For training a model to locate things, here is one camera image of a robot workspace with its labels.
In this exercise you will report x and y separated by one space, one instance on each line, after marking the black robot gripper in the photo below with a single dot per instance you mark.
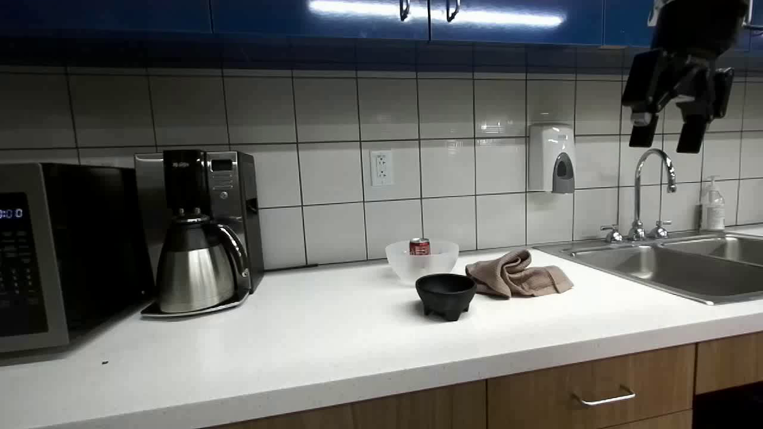
700 28

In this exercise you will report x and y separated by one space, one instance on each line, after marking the red soda can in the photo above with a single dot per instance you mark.
420 247

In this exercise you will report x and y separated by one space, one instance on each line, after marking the clear soap bottle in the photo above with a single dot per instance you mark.
713 209

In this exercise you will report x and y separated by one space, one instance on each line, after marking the black bowl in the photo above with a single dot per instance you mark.
445 296

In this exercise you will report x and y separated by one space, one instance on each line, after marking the translucent plastic bowl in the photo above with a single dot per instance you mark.
414 266

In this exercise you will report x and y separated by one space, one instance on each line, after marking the chrome sink faucet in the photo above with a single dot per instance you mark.
640 199

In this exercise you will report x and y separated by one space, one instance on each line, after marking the stainless steel double sink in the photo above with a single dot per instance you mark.
693 270

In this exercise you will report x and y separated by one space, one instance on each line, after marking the brown folded towel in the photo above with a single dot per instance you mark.
516 278

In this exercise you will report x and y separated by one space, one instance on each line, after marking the wooden lower cabinet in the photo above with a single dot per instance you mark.
539 394

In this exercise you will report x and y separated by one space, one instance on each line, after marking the black coffee maker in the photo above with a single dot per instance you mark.
229 191

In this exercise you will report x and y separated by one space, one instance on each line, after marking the stainless steel carafe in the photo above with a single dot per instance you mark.
194 270

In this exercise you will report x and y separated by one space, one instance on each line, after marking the blue upper cabinet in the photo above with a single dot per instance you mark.
159 21

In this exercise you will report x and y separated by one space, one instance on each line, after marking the black steel microwave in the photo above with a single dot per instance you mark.
49 254

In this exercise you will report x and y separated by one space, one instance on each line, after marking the white wall soap dispenser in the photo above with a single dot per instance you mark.
549 152

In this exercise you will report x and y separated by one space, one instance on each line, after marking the white wall outlet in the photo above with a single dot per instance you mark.
383 170

